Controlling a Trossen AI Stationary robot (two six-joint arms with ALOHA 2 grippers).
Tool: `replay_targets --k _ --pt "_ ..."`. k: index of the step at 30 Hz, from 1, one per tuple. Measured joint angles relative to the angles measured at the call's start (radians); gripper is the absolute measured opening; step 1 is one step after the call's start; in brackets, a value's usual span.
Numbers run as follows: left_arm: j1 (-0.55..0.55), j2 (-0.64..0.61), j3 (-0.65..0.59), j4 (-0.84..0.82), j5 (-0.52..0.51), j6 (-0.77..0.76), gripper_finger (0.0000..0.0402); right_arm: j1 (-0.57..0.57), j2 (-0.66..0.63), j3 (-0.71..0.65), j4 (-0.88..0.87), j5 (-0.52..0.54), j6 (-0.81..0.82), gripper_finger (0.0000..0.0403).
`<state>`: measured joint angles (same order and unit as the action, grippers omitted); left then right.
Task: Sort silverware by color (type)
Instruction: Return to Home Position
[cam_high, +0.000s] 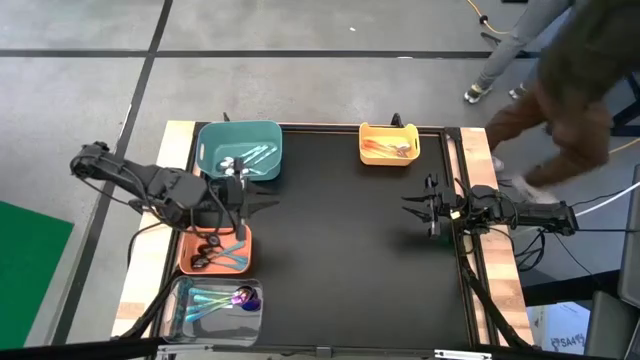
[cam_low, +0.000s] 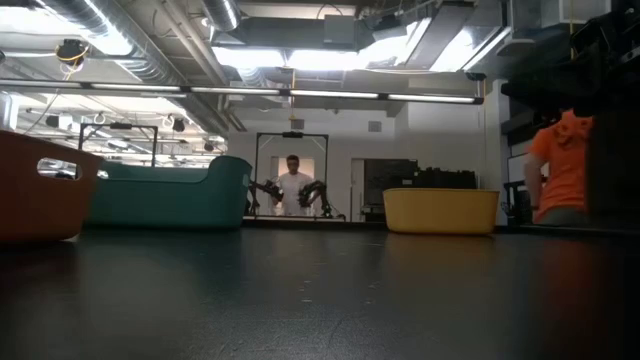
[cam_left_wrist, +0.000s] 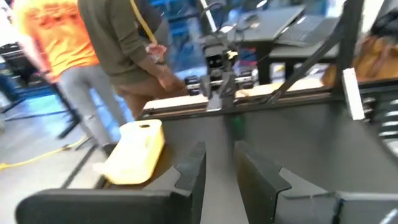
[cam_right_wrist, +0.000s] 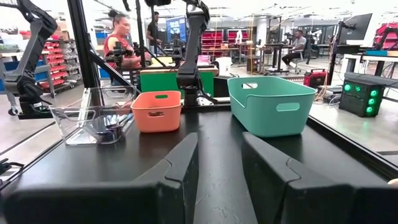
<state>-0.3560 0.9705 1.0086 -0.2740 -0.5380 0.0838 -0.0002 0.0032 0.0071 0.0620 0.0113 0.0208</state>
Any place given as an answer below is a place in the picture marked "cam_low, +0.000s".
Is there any black wire rack cart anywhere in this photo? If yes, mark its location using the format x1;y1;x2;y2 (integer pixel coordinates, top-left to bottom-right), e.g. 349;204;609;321
503;178;535;227

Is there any round silver air duct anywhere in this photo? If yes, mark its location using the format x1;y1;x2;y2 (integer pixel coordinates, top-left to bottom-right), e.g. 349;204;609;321
202;0;242;32

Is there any orange plastic bin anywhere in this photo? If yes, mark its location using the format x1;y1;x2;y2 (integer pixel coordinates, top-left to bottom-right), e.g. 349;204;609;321
0;129;106;245

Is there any round ceiling cable reel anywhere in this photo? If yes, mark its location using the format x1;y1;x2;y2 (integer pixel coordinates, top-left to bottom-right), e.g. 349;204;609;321
54;38;90;69

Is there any long ceiling light bar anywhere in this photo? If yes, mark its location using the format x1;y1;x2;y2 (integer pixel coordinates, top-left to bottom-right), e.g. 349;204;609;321
0;78;485;106

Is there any person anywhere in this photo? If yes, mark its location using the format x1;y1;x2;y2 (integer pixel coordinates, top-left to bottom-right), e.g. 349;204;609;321
522;107;597;227
272;153;316;217

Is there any background workstation table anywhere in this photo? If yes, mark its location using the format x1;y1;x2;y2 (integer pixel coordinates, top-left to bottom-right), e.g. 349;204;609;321
242;214;347;225

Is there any teal plastic bin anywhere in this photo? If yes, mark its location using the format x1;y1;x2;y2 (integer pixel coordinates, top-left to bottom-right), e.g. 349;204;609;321
85;154;254;230

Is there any yellow plastic bin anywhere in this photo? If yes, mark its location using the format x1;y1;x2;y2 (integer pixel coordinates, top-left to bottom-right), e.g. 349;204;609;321
382;187;501;235

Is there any grey ceiling unit box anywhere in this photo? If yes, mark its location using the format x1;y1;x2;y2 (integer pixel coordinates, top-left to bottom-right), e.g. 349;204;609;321
323;13;362;47

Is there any black background cabinet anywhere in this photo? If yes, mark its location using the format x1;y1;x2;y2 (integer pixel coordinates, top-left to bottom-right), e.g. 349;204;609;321
363;158;478;224

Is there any black background station frame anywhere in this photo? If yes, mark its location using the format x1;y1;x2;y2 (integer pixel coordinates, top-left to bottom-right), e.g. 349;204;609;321
253;131;331;219
78;122;160;169

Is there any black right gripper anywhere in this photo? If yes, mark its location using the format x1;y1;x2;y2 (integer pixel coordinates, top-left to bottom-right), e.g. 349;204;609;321
500;64;601;121

